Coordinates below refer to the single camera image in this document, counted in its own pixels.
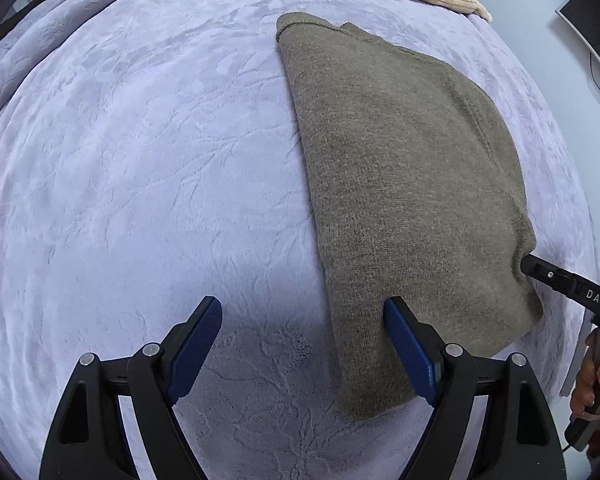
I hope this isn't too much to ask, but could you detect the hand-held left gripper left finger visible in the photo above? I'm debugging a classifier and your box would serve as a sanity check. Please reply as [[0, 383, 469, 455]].
[[39, 296, 224, 480]]

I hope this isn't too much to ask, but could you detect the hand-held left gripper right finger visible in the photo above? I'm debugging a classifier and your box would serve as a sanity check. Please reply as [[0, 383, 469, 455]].
[[384, 296, 564, 480]]

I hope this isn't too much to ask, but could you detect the dark cloth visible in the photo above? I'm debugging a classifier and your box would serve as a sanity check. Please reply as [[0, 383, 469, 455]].
[[0, 0, 47, 42]]

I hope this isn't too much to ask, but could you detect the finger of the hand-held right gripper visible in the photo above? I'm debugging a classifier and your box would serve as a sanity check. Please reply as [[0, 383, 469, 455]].
[[521, 254, 581, 302]]

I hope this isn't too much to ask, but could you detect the lavender embossed blanket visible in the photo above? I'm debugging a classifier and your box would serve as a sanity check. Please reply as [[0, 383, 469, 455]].
[[0, 0, 600, 480]]

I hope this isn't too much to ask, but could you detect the person's right hand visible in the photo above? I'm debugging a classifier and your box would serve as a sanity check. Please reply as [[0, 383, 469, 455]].
[[569, 329, 600, 417]]

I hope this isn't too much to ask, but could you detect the olive knit sweater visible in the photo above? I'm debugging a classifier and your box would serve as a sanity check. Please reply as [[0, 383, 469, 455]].
[[275, 11, 546, 421]]

